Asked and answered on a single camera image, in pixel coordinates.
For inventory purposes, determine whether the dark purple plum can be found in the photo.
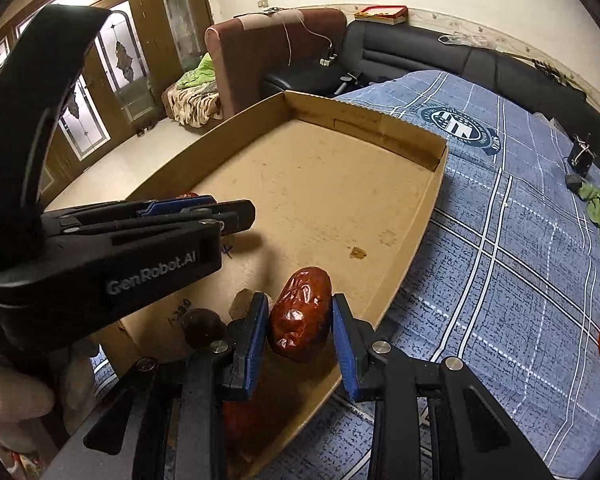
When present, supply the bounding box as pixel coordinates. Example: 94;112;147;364
181;308;227;350

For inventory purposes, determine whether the crumpled clear plastic bag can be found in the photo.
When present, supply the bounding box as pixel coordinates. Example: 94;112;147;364
439;31;491;48

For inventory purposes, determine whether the shallow cardboard box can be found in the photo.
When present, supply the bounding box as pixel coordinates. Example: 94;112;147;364
45;90;449;480

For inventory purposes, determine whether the flat red box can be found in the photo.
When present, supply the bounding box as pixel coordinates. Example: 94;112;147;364
354;5;409;26

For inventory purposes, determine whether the blue plaid blanket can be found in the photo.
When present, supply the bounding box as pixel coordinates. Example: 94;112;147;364
260;70;600;480

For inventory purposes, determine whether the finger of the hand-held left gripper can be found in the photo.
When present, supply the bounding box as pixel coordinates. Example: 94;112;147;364
42;200;257;235
72;194;218;222

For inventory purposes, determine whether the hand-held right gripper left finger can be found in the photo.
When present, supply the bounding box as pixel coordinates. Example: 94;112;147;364
82;292;271;480

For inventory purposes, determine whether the large red date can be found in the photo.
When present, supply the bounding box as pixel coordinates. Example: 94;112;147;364
267;266;332;365

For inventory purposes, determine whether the white charging cable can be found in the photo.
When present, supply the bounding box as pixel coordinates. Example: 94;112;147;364
272;8;333;61

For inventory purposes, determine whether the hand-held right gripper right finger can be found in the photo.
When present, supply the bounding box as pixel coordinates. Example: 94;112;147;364
331;294;553;480

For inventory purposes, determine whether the person's left hand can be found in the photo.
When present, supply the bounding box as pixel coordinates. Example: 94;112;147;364
0;342;101;453

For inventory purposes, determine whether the beige patterned blanket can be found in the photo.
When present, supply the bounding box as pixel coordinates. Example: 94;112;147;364
166;82;224;128

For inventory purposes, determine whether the wooden glass panel door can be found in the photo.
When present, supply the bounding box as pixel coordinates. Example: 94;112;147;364
0;0;216;181

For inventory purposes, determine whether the black leather sofa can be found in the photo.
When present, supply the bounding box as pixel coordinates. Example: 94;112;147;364
265;20;600;181

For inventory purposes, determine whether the white spongy cylinder piece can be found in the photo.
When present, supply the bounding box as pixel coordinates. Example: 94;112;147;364
228;288;255;320

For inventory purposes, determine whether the brown armchair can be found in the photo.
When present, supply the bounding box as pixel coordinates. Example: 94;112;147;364
161;8;348;128

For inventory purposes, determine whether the green cloth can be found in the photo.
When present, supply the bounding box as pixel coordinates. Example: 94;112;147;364
177;54;216;92

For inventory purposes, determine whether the black device with wires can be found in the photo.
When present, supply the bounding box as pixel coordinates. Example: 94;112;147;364
568;132;595;178

